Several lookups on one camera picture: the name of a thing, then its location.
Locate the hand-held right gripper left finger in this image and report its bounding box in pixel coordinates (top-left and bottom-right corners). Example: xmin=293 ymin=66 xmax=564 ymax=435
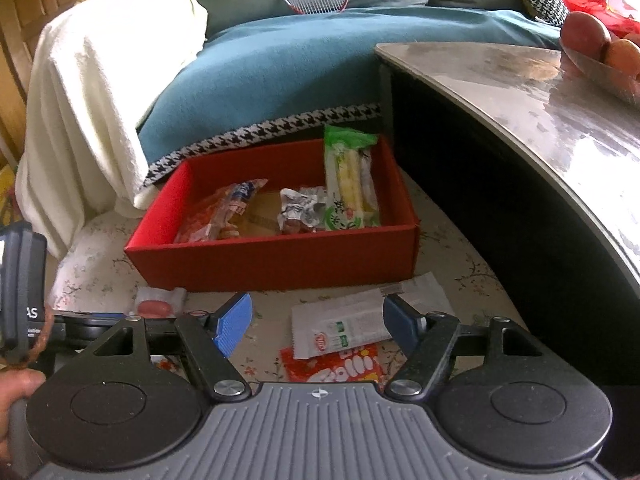
xmin=92 ymin=292 xmax=253 ymax=402

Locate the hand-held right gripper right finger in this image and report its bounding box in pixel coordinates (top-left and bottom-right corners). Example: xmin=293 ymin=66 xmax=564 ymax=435
xmin=382 ymin=294 xmax=538 ymax=397

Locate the white green-label snack packet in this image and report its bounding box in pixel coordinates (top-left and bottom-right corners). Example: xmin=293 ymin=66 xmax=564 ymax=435
xmin=291 ymin=272 xmax=453 ymax=360

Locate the red cardboard box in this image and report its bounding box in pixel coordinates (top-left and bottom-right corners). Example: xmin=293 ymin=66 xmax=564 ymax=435
xmin=124 ymin=135 xmax=421 ymax=293

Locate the person's left hand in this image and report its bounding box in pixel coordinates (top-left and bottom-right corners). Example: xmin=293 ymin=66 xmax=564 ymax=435
xmin=0 ymin=367 xmax=47 ymax=461

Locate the small clear sausage packet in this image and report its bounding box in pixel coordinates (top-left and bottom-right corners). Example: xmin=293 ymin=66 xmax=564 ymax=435
xmin=134 ymin=287 xmax=188 ymax=319

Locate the floral mat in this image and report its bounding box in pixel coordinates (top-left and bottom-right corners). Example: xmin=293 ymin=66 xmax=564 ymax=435
xmin=50 ymin=170 xmax=526 ymax=396

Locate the red gummy candy packet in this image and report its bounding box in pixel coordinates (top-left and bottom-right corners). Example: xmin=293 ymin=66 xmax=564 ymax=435
xmin=279 ymin=342 xmax=388 ymax=386

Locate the orange red snack packet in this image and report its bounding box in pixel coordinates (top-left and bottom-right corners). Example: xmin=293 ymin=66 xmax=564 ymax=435
xmin=174 ymin=178 xmax=268 ymax=245

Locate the silver wrapped snack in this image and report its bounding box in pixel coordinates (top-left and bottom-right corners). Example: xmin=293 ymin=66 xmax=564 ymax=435
xmin=276 ymin=186 xmax=328 ymax=235

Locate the green white snack packet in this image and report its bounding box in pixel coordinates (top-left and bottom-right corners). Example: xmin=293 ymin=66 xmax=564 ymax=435
xmin=322 ymin=125 xmax=381 ymax=232

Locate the white textured towel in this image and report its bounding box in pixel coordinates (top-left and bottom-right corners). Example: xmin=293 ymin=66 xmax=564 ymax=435
xmin=15 ymin=0 xmax=208 ymax=261

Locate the wooden door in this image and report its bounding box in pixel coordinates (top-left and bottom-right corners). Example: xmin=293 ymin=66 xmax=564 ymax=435
xmin=0 ymin=0 xmax=86 ymax=171

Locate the dark coffee table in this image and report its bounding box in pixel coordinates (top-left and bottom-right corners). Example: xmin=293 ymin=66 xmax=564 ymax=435
xmin=375 ymin=41 xmax=640 ymax=391

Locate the teal houndstooth-trimmed cushion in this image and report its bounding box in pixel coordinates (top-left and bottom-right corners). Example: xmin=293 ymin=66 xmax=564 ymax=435
xmin=137 ymin=7 xmax=563 ymax=191

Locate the fruit bowl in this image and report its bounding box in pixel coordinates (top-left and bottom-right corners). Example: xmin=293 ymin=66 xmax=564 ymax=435
xmin=559 ymin=35 xmax=640 ymax=106

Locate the red apple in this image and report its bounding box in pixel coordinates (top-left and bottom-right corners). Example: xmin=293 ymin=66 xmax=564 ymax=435
xmin=561 ymin=11 xmax=613 ymax=63

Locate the orange apple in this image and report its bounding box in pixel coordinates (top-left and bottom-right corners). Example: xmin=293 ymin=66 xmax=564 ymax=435
xmin=602 ymin=39 xmax=640 ymax=81

